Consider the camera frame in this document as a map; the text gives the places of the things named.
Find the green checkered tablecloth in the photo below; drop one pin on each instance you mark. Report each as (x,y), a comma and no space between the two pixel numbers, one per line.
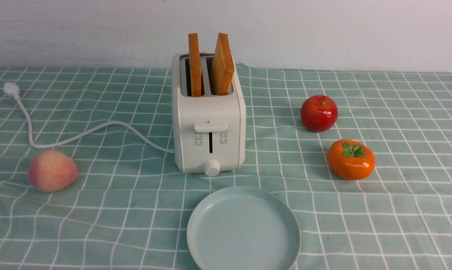
(130,206)

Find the red apple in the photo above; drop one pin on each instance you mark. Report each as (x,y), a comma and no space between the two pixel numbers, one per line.
(319,113)

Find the pink peach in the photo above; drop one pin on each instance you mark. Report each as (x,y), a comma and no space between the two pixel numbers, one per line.
(51,171)

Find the white two-slot toaster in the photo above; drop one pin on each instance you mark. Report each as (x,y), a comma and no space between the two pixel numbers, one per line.
(208,131)

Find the toast slice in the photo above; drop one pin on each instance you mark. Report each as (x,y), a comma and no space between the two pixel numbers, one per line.
(195,65)
(222,66)

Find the orange persimmon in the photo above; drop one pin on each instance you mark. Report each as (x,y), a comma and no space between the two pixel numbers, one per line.
(351,160)

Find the light green plate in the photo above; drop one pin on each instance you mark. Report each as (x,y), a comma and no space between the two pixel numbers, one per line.
(243,228)

